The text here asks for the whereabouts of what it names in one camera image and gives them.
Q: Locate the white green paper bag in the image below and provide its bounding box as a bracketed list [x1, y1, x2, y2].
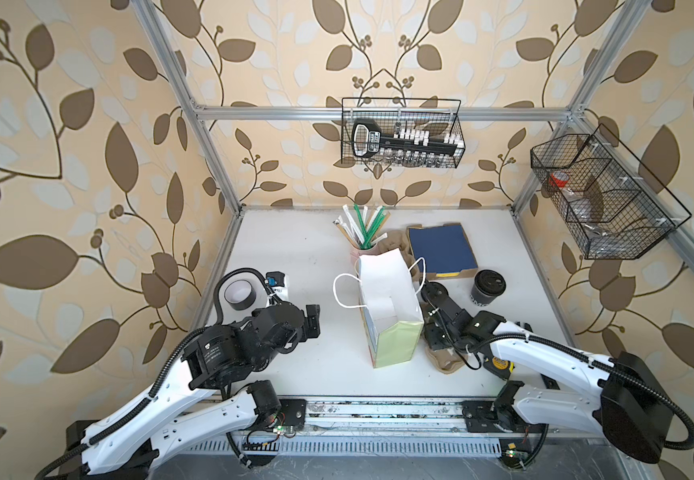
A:
[332, 248, 426, 369]

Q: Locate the black paper coffee cup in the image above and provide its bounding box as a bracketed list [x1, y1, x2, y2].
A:
[470, 269, 507, 306]

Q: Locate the black plastic cup lid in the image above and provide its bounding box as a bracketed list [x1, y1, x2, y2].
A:
[421, 282, 449, 305]

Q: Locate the brown pulp cup carrier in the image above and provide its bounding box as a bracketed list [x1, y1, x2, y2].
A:
[383, 230, 416, 267]

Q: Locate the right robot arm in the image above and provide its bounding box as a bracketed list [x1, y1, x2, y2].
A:
[421, 282, 694, 464]

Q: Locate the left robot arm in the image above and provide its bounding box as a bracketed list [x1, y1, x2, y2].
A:
[36, 267, 321, 479]

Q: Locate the grey tape roll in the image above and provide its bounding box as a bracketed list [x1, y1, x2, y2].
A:
[224, 279, 257, 311]

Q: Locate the yellow tape measure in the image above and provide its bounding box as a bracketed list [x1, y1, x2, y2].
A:
[483, 355, 514, 381]

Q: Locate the pink straw holder cup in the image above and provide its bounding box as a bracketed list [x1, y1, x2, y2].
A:
[350, 245, 378, 262]

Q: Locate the white wrapped straw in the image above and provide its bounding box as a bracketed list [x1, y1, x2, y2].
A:
[342, 205, 364, 249]

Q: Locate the black tool in basket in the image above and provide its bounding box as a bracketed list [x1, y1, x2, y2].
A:
[348, 119, 466, 159]

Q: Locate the red item in basket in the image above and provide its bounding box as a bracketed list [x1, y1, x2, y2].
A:
[548, 171, 570, 190]

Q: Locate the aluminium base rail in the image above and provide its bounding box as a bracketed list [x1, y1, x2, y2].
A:
[138, 394, 636, 458]

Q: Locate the back wire basket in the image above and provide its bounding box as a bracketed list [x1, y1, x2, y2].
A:
[340, 96, 466, 169]

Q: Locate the wire basket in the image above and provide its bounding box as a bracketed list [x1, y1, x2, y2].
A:
[340, 96, 466, 169]
[531, 124, 692, 260]

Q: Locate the right wire basket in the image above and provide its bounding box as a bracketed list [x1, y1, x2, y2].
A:
[531, 124, 692, 260]

